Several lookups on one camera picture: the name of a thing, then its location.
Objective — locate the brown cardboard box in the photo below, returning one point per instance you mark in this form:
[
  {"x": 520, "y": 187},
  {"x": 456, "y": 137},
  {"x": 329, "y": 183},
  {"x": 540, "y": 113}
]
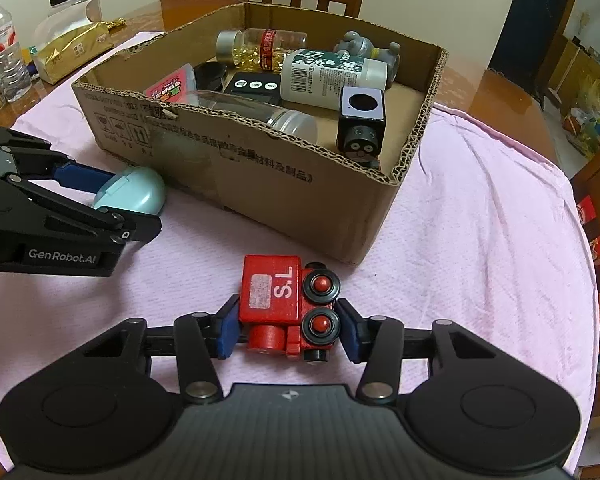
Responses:
[{"x": 280, "y": 200}]

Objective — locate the pink cloth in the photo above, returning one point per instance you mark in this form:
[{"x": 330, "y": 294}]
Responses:
[{"x": 480, "y": 260}]

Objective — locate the white labelled bottle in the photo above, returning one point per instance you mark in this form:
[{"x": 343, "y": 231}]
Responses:
[{"x": 325, "y": 77}]

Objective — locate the clear water bottle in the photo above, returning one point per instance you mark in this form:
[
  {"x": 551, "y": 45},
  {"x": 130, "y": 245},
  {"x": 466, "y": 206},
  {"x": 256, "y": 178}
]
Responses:
[{"x": 7, "y": 55}]

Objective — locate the plastic jar with black lid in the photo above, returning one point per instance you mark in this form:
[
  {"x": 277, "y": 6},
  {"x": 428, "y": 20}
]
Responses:
[{"x": 77, "y": 7}]

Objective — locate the clear plastic jar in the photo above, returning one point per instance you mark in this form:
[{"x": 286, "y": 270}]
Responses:
[{"x": 290, "y": 122}]

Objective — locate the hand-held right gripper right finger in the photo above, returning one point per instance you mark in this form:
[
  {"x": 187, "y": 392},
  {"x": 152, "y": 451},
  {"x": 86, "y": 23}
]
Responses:
[{"x": 350, "y": 332}]

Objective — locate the red toy train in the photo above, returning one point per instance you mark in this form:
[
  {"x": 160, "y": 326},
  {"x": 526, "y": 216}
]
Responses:
[{"x": 270, "y": 290}]

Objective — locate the dark round object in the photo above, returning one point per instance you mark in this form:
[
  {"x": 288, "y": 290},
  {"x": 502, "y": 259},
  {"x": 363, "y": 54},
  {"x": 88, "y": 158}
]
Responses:
[{"x": 211, "y": 76}]

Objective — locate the black digital timer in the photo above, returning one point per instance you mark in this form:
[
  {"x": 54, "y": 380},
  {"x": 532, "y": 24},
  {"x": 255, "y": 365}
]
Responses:
[{"x": 252, "y": 85}]

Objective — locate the labelled plastic packet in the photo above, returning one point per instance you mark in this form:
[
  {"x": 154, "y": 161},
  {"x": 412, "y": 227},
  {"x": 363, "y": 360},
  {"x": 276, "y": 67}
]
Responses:
[{"x": 170, "y": 85}]

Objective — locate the clear bottle of gold capsules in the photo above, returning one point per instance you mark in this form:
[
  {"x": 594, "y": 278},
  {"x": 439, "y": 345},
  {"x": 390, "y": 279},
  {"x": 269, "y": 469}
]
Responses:
[{"x": 260, "y": 47}]

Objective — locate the light blue egg-shaped case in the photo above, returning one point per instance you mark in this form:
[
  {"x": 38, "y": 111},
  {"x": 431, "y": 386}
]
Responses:
[{"x": 140, "y": 190}]

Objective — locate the grey cat figurine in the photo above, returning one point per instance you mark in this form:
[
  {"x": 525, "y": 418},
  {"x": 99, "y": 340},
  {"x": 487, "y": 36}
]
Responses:
[{"x": 355, "y": 42}]

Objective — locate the black blue toy train block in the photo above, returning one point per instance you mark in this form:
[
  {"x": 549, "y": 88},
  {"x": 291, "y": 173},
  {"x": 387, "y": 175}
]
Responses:
[{"x": 360, "y": 130}]

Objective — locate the small gold trinkets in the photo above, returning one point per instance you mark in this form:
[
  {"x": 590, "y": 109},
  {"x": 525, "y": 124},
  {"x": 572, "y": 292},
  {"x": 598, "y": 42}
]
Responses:
[{"x": 114, "y": 23}]

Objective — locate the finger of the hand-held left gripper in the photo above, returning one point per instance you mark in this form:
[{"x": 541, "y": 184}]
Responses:
[
  {"x": 80, "y": 175},
  {"x": 130, "y": 225}
]

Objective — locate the gold foil packet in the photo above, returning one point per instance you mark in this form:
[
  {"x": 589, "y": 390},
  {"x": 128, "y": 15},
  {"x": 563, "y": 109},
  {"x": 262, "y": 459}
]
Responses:
[{"x": 70, "y": 52}]

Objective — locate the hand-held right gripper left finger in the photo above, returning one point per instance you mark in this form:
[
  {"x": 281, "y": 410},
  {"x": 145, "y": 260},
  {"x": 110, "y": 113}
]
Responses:
[{"x": 225, "y": 332}]

